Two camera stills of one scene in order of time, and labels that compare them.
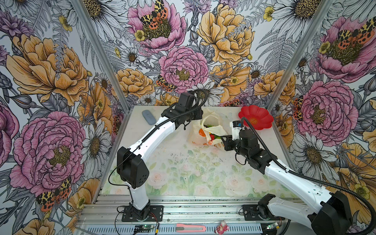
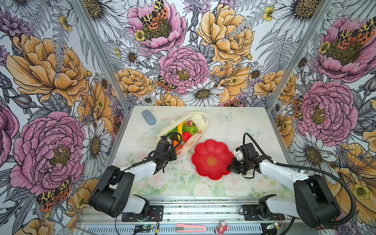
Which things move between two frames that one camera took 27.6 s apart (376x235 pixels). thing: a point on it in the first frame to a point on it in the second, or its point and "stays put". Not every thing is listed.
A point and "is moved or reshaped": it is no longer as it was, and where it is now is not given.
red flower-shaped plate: [259, 117] to [210, 159]
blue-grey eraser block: [149, 117] stays put
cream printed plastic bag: [208, 131] is moved or reshaped
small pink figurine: [220, 229] stays put
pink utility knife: [186, 227] stays put
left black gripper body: [196, 115] to [170, 157]
